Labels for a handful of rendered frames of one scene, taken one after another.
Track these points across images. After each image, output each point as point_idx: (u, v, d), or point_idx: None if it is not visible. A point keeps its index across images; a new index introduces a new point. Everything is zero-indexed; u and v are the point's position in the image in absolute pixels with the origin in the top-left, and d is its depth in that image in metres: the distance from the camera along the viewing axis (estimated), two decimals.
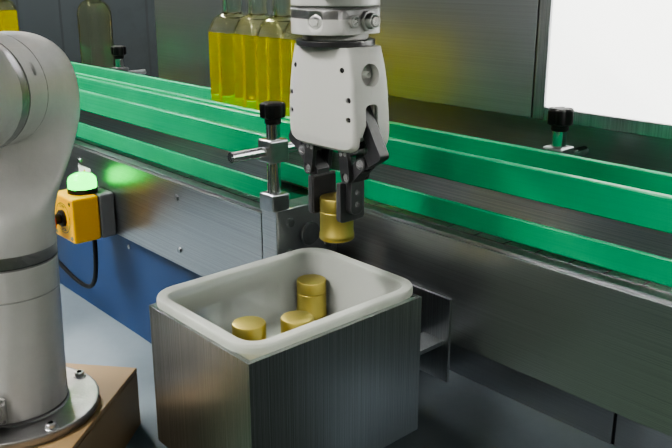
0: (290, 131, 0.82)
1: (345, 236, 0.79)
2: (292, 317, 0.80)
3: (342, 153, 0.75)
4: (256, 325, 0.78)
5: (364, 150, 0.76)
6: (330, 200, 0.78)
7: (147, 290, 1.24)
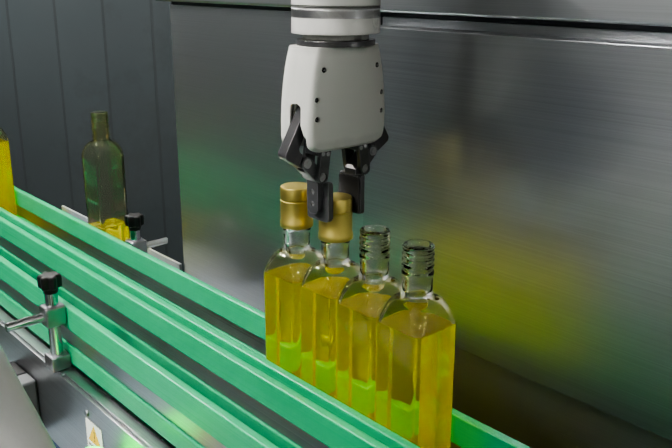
0: (288, 149, 0.73)
1: (350, 229, 0.81)
2: None
3: (363, 146, 0.79)
4: None
5: None
6: (350, 198, 0.79)
7: None
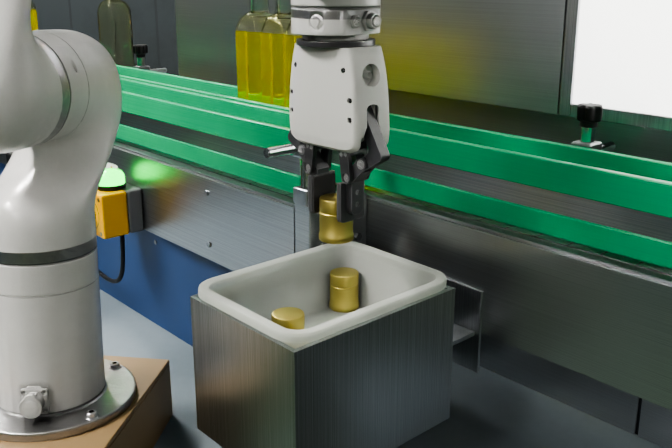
0: (289, 131, 0.82)
1: None
2: (331, 197, 0.79)
3: (343, 153, 0.75)
4: (295, 316, 0.80)
5: (364, 150, 0.76)
6: None
7: (174, 285, 1.26)
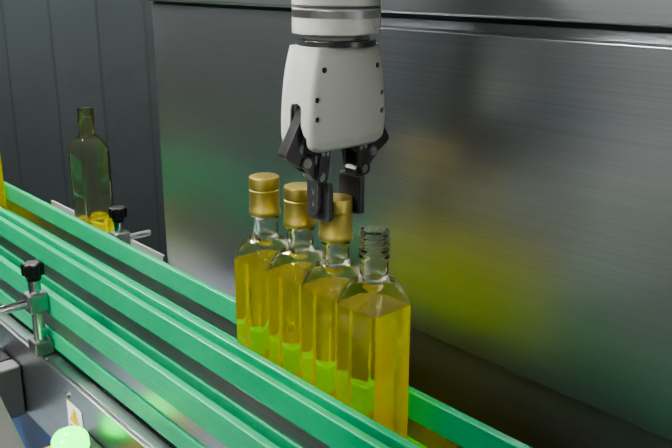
0: (288, 150, 0.73)
1: None
2: (337, 198, 0.79)
3: (363, 146, 0.79)
4: None
5: None
6: None
7: None
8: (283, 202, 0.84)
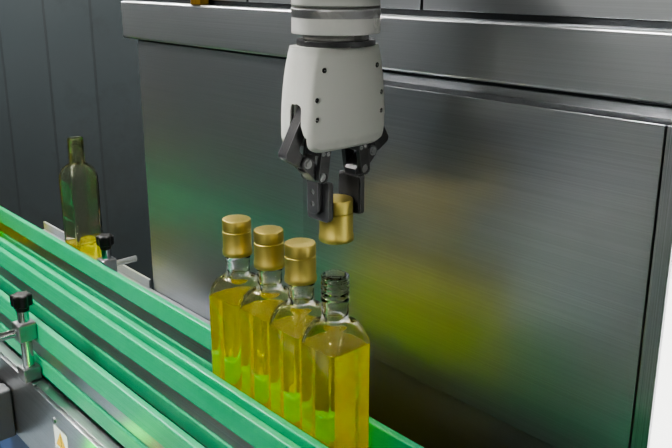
0: (288, 150, 0.73)
1: (282, 257, 0.91)
2: (301, 243, 0.85)
3: (363, 146, 0.79)
4: (344, 195, 0.80)
5: None
6: (281, 230, 0.89)
7: None
8: (253, 245, 0.90)
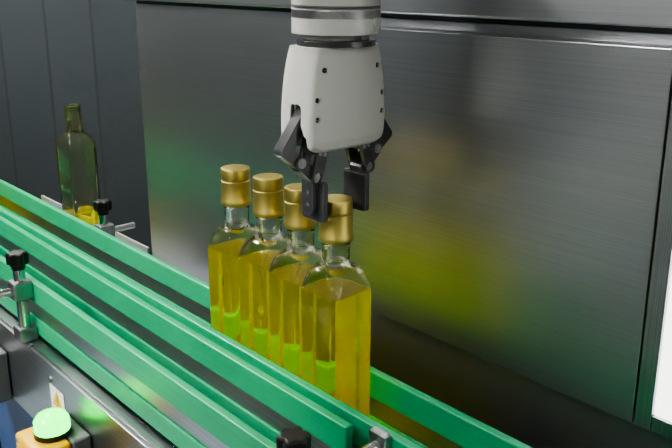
0: (284, 146, 0.73)
1: (282, 206, 0.90)
2: (301, 187, 0.83)
3: (366, 144, 0.79)
4: (344, 195, 0.80)
5: None
6: (281, 177, 0.87)
7: None
8: (253, 192, 0.88)
